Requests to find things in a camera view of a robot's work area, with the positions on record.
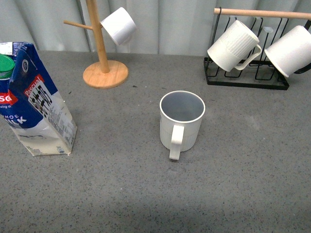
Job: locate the black wire mug rack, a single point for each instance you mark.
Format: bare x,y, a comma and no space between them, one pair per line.
269,27

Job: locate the blue white milk carton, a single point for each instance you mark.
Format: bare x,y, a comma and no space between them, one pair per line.
31,104

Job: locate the cream ribbed mug on rack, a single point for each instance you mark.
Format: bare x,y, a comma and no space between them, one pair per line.
235,48

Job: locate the wooden mug tree stand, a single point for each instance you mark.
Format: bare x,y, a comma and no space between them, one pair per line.
106,73

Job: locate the white mug with black handle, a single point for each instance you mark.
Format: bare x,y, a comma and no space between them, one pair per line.
292,52

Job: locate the white mug on tree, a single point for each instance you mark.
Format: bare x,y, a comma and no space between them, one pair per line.
120,26

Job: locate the cream ribbed mug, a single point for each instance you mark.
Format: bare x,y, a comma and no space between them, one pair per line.
235,48
181,114

